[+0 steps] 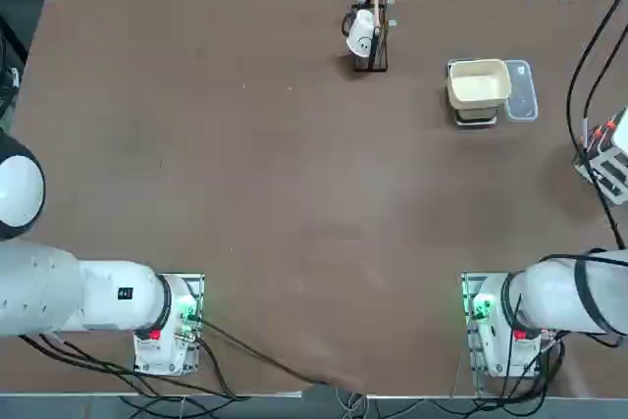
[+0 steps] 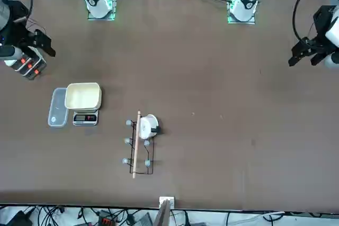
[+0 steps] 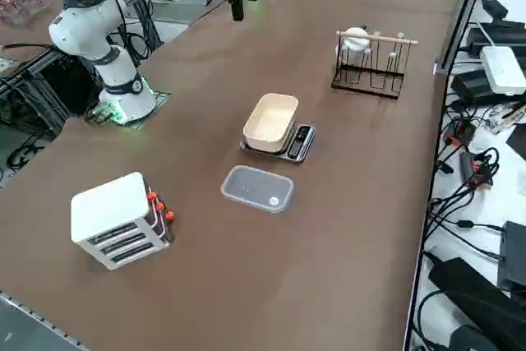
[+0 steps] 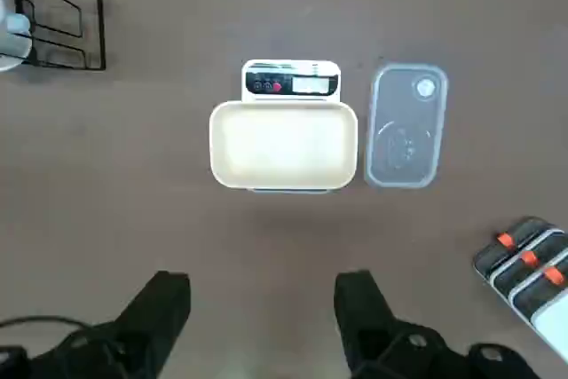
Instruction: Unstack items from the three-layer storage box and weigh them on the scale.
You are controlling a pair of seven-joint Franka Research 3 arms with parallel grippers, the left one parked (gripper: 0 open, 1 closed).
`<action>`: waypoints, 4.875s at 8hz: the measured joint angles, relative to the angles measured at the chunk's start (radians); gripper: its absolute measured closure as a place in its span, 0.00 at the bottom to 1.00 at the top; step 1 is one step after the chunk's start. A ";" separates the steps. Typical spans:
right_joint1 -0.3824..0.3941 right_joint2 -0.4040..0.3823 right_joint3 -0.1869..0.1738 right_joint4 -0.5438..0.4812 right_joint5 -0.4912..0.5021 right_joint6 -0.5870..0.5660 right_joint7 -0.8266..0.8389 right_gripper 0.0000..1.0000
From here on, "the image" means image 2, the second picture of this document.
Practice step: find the black device red buttons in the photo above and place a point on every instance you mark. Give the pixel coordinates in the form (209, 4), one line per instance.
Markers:
(106, 220)

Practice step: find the white digital kitchen scale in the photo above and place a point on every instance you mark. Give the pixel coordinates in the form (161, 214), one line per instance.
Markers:
(84, 118)

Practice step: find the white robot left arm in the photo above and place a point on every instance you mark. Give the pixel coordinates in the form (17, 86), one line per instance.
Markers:
(247, 1)

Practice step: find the brown stand pole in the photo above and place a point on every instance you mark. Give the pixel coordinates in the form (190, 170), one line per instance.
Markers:
(162, 216)

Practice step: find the translucent container lid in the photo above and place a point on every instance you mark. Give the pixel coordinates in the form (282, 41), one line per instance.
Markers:
(57, 109)

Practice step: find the black power adapter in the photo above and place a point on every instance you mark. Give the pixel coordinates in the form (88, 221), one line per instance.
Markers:
(17, 219)

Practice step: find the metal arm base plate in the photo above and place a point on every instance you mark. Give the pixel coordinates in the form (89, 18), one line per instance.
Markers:
(239, 22)
(102, 19)

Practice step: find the cream plastic tray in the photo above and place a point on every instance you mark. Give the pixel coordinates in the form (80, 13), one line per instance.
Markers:
(82, 96)

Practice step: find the white table edge bracket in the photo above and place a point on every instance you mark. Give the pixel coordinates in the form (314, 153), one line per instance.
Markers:
(170, 199)

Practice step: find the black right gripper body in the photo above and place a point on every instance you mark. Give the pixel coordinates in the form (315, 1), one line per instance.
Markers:
(19, 17)

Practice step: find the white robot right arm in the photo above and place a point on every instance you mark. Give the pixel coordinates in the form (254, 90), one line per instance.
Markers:
(95, 3)

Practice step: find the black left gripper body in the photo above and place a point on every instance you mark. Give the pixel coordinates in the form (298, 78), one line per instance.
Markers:
(323, 19)

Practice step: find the grey power adapter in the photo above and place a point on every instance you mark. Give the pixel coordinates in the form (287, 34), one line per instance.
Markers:
(145, 220)

